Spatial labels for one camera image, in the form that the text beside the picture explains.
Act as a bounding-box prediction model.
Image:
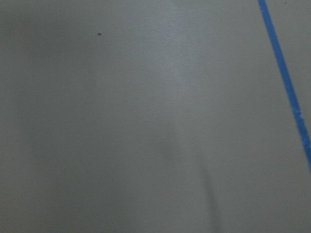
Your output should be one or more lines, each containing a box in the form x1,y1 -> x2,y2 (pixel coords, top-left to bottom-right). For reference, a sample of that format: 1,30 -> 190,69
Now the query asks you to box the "brown paper table cover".
0,0 -> 311,233

